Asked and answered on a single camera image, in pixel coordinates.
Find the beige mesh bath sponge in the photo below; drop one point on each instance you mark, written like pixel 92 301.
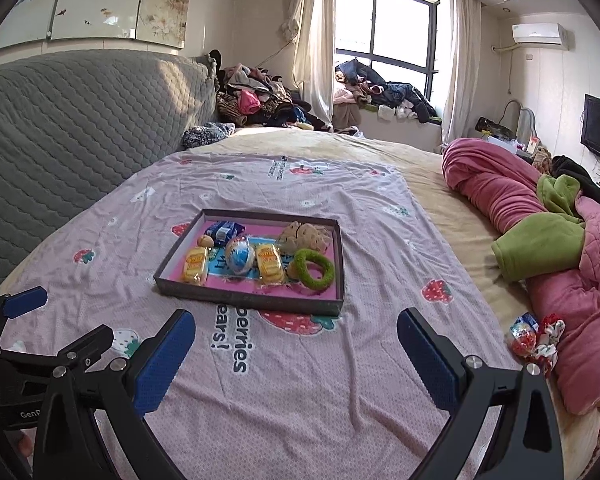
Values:
pixel 307 237

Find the grey quilted headboard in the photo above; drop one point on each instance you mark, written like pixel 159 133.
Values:
pixel 80 130

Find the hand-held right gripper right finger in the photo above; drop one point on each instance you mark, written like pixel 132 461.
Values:
pixel 427 360

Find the person's left hand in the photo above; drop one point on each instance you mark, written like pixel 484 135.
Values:
pixel 25 445

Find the black bag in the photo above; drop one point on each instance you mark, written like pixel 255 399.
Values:
pixel 492 127

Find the yellow cake packet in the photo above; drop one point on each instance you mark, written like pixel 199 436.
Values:
pixel 270 262
pixel 196 266

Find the black garment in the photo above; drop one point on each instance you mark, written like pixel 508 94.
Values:
pixel 572 167

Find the white arched frame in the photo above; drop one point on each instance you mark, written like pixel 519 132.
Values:
pixel 530 117

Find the walnut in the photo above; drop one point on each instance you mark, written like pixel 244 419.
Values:
pixel 291 271
pixel 208 241

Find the dark blue patterned cloth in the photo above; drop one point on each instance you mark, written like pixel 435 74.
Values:
pixel 207 135

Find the white air conditioner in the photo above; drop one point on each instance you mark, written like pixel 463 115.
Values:
pixel 539 36

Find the shallow dark cardboard box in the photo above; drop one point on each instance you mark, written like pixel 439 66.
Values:
pixel 250 302

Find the glass wall painting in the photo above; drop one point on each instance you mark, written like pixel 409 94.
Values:
pixel 105 5

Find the clothes heap on windowsill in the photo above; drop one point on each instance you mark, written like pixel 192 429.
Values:
pixel 390 95

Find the pink quilt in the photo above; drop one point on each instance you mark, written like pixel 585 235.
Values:
pixel 490 185

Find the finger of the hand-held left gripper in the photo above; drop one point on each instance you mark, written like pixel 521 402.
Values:
pixel 25 302
pixel 85 340

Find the beige bed sheet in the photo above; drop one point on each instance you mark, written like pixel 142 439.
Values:
pixel 445 195

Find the red white patterned scrunchie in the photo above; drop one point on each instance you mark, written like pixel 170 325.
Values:
pixel 550 340

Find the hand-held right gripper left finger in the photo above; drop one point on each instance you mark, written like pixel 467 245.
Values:
pixel 162 360

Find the red white snack wrapper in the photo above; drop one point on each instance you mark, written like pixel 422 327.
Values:
pixel 522 335

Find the pink printed bedsheet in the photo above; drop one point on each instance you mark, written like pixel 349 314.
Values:
pixel 355 200

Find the pink and blue book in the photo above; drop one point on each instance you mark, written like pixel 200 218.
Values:
pixel 220 274

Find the black framed window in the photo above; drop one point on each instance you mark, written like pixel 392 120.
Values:
pixel 390 25

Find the green blanket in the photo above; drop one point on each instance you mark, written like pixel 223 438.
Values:
pixel 535 245

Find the blue snack packet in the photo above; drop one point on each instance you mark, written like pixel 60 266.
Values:
pixel 225 232

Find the cream curtain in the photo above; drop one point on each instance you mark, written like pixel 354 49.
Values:
pixel 462 70
pixel 312 50

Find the white red blue egg toy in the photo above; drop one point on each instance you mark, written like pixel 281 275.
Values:
pixel 240 256

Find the pile of clothes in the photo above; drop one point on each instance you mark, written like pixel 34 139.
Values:
pixel 260 97

